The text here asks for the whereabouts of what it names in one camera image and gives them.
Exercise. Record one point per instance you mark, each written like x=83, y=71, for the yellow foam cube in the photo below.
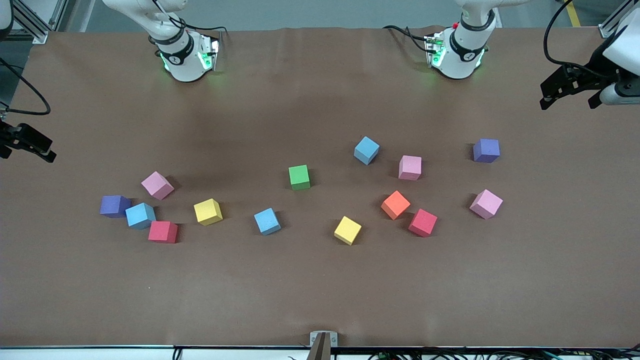
x=208, y=211
x=347, y=230

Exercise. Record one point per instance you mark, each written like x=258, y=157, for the purple foam cube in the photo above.
x=115, y=206
x=486, y=150

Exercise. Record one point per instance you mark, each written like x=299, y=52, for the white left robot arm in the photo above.
x=460, y=60

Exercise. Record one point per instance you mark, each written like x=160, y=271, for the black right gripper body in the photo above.
x=20, y=135

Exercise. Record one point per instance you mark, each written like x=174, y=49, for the blue foam cube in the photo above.
x=267, y=221
x=366, y=150
x=140, y=215

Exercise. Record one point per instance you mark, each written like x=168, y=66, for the pink foam cube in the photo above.
x=157, y=185
x=410, y=167
x=486, y=203

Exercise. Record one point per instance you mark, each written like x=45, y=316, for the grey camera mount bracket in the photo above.
x=322, y=350

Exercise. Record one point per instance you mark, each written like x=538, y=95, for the red foam cube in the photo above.
x=423, y=222
x=163, y=232

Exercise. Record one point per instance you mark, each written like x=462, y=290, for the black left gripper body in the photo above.
x=596, y=65

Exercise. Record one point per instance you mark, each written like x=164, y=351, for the white table front rail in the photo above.
x=75, y=354

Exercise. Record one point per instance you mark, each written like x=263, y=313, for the brown table cover sheet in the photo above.
x=320, y=280

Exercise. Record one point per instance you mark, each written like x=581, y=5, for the green foam cube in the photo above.
x=299, y=177

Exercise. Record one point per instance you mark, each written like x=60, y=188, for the orange foam cube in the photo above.
x=395, y=205

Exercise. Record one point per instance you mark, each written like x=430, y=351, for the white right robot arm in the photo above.
x=185, y=65

